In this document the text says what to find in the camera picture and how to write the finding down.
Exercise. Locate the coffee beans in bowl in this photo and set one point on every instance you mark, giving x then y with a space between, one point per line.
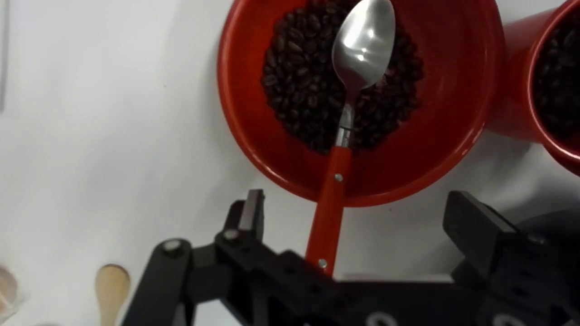
301 78

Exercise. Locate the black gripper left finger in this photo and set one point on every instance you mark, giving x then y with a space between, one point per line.
254 283

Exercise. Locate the red bowl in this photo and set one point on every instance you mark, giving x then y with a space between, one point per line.
446 91

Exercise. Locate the red mug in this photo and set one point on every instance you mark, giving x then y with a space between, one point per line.
514 78

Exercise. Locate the tan egg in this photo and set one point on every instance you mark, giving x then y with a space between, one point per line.
8 292

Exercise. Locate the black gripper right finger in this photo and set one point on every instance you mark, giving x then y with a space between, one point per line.
514 278

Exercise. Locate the small wooden spoon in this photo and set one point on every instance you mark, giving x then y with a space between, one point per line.
113 290

